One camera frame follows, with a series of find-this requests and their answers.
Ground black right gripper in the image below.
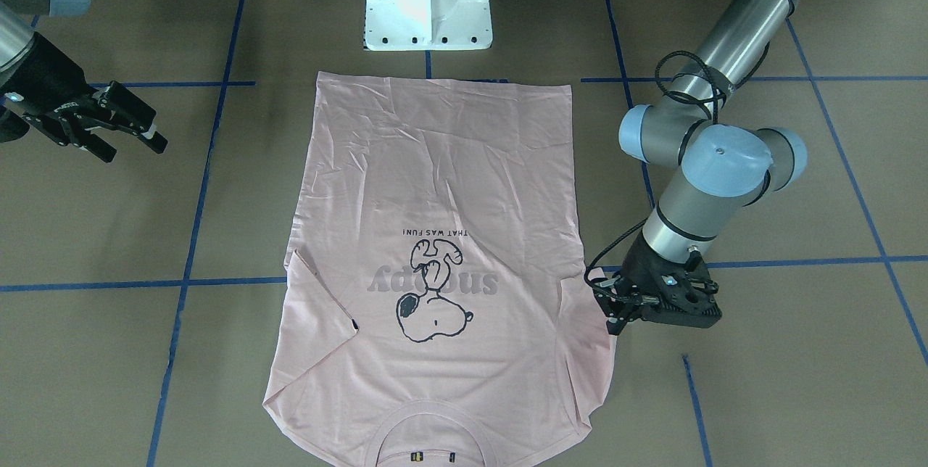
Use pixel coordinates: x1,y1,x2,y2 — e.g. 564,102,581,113
1,32,168,163

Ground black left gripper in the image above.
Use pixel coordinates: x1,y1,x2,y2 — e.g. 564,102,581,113
592,235,722,337

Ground pink Snoopy t-shirt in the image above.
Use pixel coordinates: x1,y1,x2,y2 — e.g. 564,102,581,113
262,73,616,466

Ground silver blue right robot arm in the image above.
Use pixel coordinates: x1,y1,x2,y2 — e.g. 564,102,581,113
1,0,167,162

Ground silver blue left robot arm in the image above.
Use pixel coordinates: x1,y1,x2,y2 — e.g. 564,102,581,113
596,0,808,336

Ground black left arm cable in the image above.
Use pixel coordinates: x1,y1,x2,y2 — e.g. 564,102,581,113
584,51,733,286

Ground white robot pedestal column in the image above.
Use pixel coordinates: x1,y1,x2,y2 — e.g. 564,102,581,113
362,0,494,51

